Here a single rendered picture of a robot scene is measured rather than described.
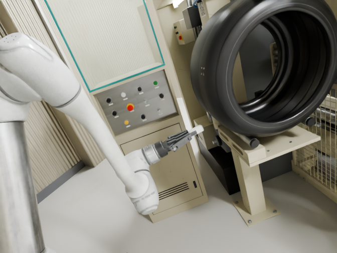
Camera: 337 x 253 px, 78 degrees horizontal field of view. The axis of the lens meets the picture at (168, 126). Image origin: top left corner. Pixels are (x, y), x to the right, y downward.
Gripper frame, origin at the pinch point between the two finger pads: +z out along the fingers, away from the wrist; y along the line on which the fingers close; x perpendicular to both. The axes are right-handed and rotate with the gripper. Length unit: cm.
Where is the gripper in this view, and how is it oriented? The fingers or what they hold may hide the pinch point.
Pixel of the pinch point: (195, 130)
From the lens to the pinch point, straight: 96.9
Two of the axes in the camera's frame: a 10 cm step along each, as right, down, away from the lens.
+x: 4.3, 8.1, 3.9
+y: -1.7, -3.5, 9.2
